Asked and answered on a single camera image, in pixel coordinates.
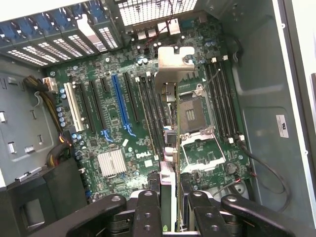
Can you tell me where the silver chipset heatsink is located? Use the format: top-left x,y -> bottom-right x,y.
97,149 -> 127,178

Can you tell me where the metal socket cover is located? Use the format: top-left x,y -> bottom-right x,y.
179,124 -> 227,173

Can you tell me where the green motherboard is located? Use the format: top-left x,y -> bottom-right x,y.
45,14 -> 252,205

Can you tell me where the black plastic air shroud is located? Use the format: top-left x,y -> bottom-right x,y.
0,158 -> 89,237

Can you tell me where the blue expansion slot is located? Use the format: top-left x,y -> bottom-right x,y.
111,75 -> 136,138

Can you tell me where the long black expansion slot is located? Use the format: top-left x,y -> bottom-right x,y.
89,81 -> 111,141
122,73 -> 140,124
78,83 -> 96,133

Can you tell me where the white expansion slot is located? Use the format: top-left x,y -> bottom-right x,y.
63,82 -> 84,133

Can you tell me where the short black expansion slot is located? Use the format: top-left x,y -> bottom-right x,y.
100,78 -> 111,93

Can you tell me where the thin metal locking lever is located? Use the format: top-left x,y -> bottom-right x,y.
202,68 -> 222,89

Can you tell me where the black open PC case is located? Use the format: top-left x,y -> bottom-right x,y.
0,0 -> 316,237

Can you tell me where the white power connector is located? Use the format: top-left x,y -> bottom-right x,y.
41,77 -> 59,93

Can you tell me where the black looped wire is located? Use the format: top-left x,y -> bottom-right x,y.
237,137 -> 290,213

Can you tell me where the black yellow power wire bundle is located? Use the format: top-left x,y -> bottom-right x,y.
22,75 -> 75,169

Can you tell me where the red black twisted wire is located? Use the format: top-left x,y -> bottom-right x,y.
144,0 -> 175,50

